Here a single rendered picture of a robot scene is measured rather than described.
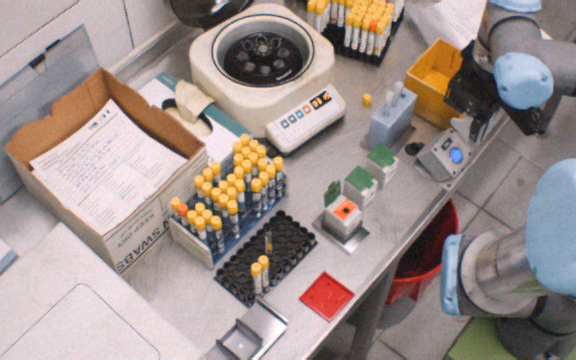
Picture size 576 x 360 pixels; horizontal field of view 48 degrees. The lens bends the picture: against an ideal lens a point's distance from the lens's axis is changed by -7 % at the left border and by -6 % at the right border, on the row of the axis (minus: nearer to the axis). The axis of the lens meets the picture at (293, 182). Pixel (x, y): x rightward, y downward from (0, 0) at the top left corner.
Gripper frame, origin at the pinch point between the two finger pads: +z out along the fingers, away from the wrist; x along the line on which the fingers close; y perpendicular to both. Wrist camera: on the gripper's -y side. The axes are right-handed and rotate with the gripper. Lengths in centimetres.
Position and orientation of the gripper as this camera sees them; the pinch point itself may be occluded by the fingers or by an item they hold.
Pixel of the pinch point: (477, 142)
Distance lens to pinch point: 122.6
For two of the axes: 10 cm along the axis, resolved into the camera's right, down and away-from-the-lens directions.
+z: -0.2, 5.5, 8.4
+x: -6.5, 6.3, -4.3
